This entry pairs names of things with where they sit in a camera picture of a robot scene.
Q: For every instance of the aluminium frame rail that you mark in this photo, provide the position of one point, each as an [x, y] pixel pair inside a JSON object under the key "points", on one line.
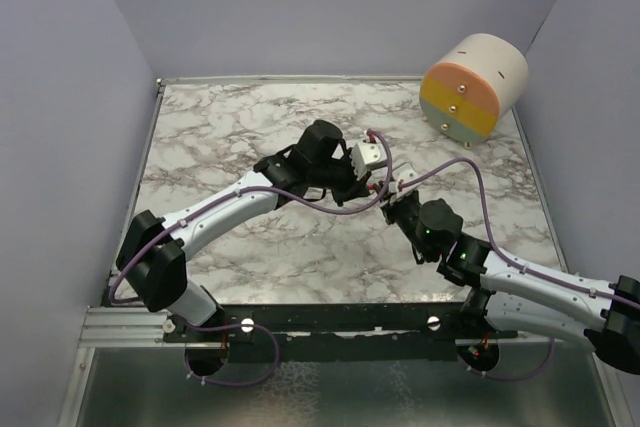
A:
{"points": [[128, 327]]}

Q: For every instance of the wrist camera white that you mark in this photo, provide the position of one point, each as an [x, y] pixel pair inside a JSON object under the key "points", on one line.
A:
{"points": [[366, 157], [403, 174]]}

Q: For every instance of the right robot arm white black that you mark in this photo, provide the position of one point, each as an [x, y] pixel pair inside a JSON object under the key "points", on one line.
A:
{"points": [[514, 295]]}

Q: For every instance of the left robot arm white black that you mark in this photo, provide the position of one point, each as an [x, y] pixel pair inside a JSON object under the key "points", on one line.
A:
{"points": [[156, 249]]}

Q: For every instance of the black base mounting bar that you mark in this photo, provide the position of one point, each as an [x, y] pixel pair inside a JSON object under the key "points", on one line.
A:
{"points": [[366, 331]]}

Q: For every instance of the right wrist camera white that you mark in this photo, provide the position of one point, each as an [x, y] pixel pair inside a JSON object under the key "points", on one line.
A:
{"points": [[403, 174]]}

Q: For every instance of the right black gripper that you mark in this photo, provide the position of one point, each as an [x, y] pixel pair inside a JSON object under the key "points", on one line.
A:
{"points": [[392, 204]]}

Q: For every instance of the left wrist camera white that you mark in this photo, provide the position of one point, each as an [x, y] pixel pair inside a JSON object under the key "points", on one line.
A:
{"points": [[366, 157]]}

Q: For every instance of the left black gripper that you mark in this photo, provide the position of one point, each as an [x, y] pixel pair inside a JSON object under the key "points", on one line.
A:
{"points": [[354, 190]]}

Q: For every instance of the round three-drawer mini cabinet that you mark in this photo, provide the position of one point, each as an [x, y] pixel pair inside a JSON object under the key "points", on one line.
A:
{"points": [[465, 93]]}

